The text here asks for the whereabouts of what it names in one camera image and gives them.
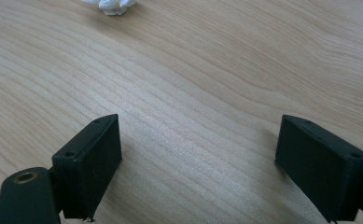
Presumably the crumpled white tissue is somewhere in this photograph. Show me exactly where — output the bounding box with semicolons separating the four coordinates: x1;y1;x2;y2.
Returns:
81;0;138;17

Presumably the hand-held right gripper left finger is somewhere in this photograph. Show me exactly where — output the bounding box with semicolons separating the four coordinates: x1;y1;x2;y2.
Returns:
51;113;123;221

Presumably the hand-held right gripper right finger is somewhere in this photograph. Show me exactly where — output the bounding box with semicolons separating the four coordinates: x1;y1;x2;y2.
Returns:
274;114;363;223

